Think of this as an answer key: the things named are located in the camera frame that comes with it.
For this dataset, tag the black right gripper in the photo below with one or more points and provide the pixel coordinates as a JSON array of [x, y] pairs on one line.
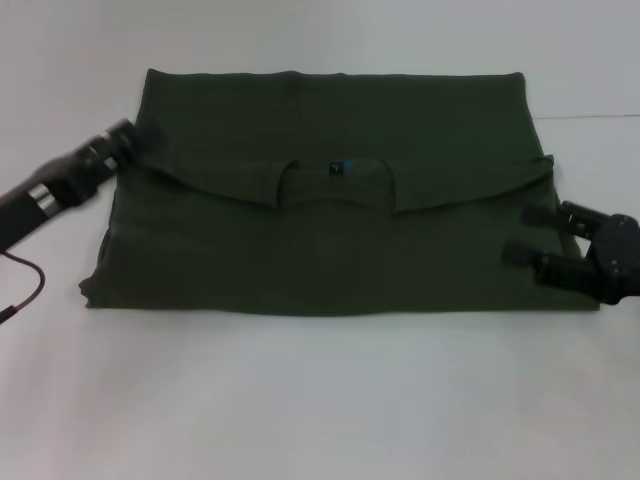
[[617, 260]]

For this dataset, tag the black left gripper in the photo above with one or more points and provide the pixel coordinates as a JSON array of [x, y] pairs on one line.
[[55, 192]]

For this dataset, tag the dark green FREE T-shirt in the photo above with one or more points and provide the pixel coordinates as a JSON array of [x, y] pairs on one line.
[[320, 250]]

